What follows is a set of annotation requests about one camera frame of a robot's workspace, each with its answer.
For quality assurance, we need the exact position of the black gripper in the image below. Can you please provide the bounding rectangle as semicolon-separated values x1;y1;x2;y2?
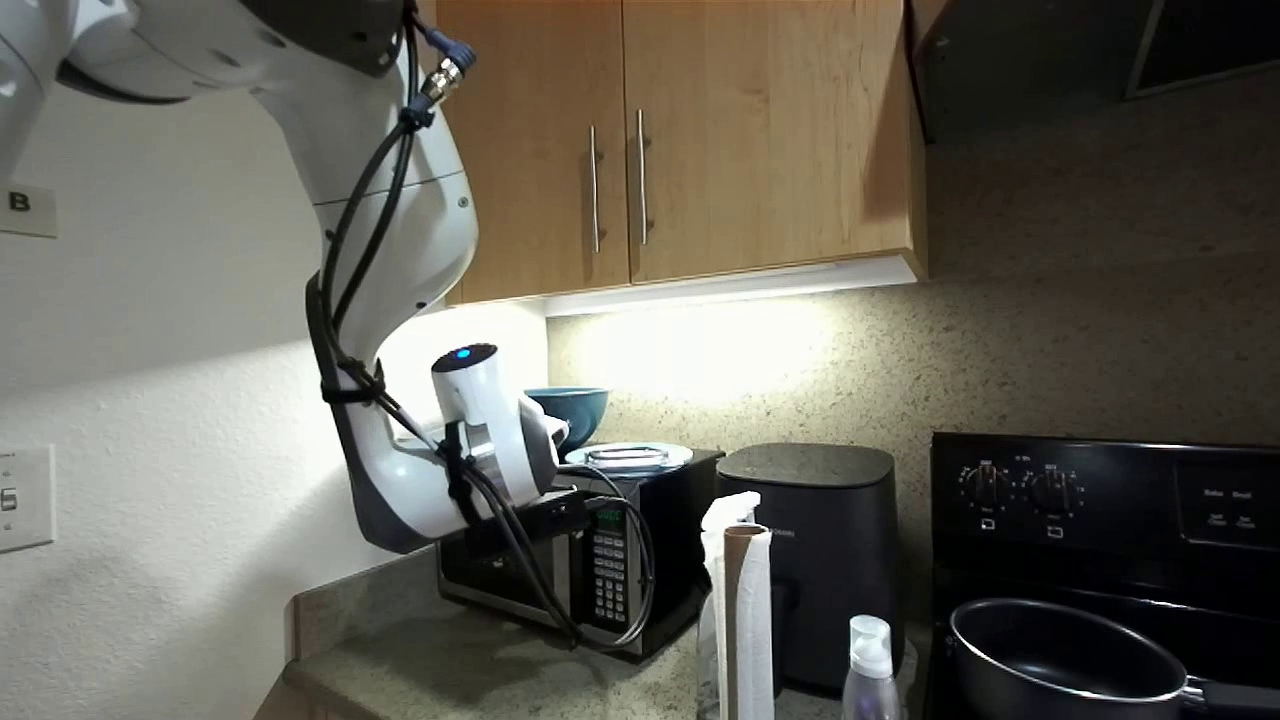
527;530;600;591

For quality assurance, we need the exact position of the black steel microwave oven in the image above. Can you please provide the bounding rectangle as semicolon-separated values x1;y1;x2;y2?
434;447;723;665

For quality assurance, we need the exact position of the white plate with lid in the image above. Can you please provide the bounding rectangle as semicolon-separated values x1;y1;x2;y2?
563;438;700;481

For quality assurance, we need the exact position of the large blue bowl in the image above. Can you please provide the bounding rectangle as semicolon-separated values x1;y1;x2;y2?
518;386;613;451

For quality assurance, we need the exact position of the paper towel roll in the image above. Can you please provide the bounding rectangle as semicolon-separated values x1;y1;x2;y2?
696;490;779;720

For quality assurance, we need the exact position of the black air fryer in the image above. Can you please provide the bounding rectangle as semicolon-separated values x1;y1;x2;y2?
712;441;899;700

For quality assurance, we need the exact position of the under cabinet light strip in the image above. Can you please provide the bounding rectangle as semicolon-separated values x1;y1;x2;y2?
539;254;925;321

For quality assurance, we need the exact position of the small white capped bottle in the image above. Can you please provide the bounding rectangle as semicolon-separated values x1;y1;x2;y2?
838;611;904;720

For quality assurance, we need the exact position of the dark cooking pot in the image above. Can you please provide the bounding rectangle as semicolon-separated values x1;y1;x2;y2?
944;591;1280;720

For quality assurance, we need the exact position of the black electric stove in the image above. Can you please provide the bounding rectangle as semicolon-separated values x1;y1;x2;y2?
925;428;1280;720

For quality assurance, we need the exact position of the dark range hood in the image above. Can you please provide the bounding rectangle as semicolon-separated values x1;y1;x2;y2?
909;0;1280;150

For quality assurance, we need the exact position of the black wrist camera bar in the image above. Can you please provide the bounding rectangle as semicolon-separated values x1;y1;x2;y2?
442;483;603;547

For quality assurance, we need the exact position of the black cable bundle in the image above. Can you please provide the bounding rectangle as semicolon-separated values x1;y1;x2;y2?
299;7;660;656

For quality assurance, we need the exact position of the steel cabinet handle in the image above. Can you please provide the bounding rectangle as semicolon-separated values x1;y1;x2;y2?
582;126;613;262
629;105;655;248

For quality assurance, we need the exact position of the wooden wall cabinet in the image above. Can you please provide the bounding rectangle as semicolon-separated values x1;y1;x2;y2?
432;0;933;306

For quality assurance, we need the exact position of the white wall outlet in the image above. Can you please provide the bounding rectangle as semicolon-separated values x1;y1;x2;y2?
0;441;61;559

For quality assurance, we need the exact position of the white wall label plate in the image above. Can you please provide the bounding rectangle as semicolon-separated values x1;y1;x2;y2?
0;178;65;246

